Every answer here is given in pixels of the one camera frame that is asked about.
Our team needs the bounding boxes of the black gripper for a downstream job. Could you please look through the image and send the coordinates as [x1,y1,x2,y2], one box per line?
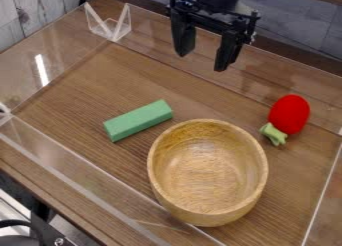
[168,0,260,72]

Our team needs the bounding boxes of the red plush fruit green stem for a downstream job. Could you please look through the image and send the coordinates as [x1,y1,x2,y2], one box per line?
[259,94,310,146]

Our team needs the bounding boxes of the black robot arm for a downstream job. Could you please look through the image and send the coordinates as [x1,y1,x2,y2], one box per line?
[167,0,260,72]

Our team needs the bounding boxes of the green rectangular block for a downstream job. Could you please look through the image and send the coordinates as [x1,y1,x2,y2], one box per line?
[103,100,174,142]

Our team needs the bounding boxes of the wooden oval bowl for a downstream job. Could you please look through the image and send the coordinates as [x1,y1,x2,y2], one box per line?
[147,119,268,227]

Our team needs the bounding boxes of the clear acrylic tray enclosure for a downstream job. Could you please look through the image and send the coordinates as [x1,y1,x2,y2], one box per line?
[0,2,342,246]

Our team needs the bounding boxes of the black clamp mount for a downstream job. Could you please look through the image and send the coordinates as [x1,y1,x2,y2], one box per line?
[0,213,79,246]

